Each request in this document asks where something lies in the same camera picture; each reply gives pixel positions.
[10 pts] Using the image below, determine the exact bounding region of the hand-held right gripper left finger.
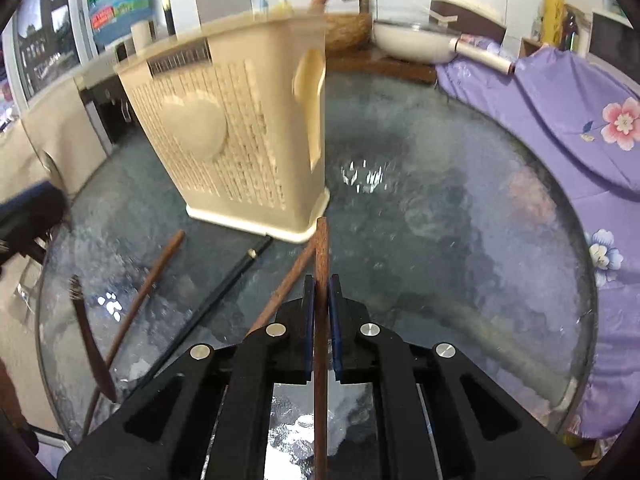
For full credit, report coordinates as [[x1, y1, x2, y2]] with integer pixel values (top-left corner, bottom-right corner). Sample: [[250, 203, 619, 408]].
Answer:
[[57, 274, 317, 480]]

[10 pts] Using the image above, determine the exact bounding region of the white paper cup sleeve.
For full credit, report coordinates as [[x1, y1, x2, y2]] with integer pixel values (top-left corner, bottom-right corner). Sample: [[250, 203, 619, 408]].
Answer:
[[130, 20, 155, 53]]

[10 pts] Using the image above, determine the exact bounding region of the beige cloth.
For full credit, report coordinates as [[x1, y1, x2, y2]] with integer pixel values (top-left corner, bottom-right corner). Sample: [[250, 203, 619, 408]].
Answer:
[[0, 77, 121, 201]]

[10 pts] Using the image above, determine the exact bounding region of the dark wooden counter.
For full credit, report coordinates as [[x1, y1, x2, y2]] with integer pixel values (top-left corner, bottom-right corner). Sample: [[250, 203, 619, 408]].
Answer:
[[325, 50, 438, 86]]

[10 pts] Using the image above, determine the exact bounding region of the white and brown rice cooker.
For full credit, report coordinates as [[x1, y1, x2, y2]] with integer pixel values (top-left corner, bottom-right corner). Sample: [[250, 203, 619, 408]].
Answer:
[[429, 0, 506, 28]]

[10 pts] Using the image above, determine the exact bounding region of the black chopstick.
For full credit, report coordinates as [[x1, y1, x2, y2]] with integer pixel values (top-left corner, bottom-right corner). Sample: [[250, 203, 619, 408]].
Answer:
[[69, 276, 118, 405], [135, 235, 275, 396]]

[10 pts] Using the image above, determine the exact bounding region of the beige plastic utensil holder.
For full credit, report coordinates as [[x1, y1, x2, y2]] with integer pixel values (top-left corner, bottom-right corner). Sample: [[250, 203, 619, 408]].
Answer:
[[114, 10, 332, 242]]

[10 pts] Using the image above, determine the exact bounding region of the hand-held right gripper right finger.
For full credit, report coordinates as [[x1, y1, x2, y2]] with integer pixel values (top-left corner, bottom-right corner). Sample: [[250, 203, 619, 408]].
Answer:
[[327, 274, 583, 480]]

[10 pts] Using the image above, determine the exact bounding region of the white pan with glass lid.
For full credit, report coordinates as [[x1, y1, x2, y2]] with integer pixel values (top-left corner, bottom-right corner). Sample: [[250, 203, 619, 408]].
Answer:
[[372, 19, 516, 76]]

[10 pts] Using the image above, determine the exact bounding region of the purple floral cloth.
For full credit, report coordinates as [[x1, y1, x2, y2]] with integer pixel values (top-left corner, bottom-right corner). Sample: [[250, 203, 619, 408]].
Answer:
[[435, 35, 640, 441]]

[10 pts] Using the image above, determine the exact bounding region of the yellow wrap roll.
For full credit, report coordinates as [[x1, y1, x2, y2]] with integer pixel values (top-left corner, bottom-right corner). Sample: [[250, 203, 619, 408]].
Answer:
[[544, 0, 566, 48]]

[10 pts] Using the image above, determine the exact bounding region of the woven wicker basket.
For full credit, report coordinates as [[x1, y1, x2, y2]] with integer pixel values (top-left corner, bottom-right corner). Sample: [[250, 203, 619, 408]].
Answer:
[[320, 10, 376, 52]]

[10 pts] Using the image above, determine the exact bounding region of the white microwave oven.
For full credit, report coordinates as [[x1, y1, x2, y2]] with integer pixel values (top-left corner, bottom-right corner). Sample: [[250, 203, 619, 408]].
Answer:
[[590, 7, 640, 86]]

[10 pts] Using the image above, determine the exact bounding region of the round glass table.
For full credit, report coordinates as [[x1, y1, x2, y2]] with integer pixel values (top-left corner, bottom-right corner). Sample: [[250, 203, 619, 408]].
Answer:
[[35, 65, 601, 480]]

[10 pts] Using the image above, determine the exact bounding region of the sliding window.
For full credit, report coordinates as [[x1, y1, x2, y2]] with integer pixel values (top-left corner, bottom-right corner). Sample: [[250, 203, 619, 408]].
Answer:
[[0, 0, 98, 111]]

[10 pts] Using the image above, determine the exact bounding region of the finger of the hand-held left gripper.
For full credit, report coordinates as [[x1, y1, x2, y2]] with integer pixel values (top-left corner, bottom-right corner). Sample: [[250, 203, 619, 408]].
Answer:
[[0, 182, 68, 221], [0, 210, 66, 268]]

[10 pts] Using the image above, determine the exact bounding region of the brown glass bottle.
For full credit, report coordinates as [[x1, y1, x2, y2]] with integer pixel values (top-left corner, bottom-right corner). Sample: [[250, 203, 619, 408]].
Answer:
[[562, 4, 581, 51]]

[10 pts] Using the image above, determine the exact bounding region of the blue water jug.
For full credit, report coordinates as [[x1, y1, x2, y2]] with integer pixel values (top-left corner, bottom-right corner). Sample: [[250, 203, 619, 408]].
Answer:
[[85, 0, 156, 51]]

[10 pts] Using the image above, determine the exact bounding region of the grey water dispenser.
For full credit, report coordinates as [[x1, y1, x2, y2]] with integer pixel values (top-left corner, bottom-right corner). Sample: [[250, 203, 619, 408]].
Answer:
[[75, 25, 151, 158]]

